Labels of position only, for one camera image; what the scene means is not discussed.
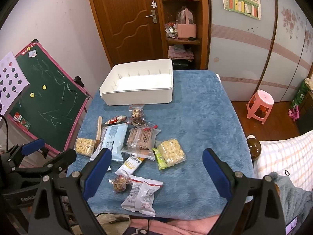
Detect pink basket with handle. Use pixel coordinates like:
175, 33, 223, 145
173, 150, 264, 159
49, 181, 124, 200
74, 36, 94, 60
176, 6, 197, 39

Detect folded pink clothes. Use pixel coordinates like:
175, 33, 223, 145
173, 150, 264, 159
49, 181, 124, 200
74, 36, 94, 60
168, 45, 194, 61

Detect pink plastic stool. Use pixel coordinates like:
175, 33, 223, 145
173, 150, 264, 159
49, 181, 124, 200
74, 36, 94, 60
246, 89, 274, 125

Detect brown wooden door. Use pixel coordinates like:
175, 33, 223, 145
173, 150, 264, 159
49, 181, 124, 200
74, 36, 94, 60
90, 0, 163, 66

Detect clear bag yellow puffs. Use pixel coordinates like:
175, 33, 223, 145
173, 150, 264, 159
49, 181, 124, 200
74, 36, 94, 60
156, 138, 186, 167

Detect white plastic storage bin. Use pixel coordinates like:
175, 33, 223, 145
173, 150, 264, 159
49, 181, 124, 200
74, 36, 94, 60
99, 59, 174, 106

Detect beige biscuit stick box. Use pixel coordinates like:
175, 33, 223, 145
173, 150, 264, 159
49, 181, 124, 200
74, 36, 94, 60
95, 116, 102, 141

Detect checkered white bedding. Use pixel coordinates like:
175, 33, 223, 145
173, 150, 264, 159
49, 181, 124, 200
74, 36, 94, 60
254, 131, 313, 190

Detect small nut mix packet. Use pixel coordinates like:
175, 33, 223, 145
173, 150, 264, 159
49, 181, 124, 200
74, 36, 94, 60
109, 174, 131, 193

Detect orange oats bar packet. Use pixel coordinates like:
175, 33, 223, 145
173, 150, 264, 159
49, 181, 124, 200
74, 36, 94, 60
115, 155, 144, 176

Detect light blue snack packet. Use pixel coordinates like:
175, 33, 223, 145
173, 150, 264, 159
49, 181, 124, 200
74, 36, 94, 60
90, 123, 128, 163

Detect red white candy packet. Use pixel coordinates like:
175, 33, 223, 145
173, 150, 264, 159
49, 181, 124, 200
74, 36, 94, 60
102, 115, 127, 126

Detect white dotted paper sheet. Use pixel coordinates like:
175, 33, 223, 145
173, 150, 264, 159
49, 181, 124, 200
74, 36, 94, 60
1, 52, 30, 116

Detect green pineapple cake packet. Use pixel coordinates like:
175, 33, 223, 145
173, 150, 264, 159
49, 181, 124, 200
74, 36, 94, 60
152, 148, 169, 170

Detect green chalkboard pink frame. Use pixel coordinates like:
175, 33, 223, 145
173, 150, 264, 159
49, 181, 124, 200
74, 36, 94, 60
8, 39, 90, 154

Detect brown biscuit clear packet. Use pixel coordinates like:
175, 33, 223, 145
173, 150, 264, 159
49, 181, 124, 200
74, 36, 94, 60
121, 127, 161, 161

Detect grey fuzzy blanket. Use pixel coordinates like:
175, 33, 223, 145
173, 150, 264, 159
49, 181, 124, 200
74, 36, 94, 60
268, 172, 312, 234

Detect dark dates red-strip packet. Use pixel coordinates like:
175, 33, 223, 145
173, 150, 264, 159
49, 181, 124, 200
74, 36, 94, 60
126, 118, 157, 129

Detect white grey snack packet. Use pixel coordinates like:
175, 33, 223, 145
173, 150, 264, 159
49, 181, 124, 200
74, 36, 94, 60
121, 175, 163, 217

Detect wooden corner shelf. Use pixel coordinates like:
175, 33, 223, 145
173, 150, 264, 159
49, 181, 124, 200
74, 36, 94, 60
157, 0, 211, 70

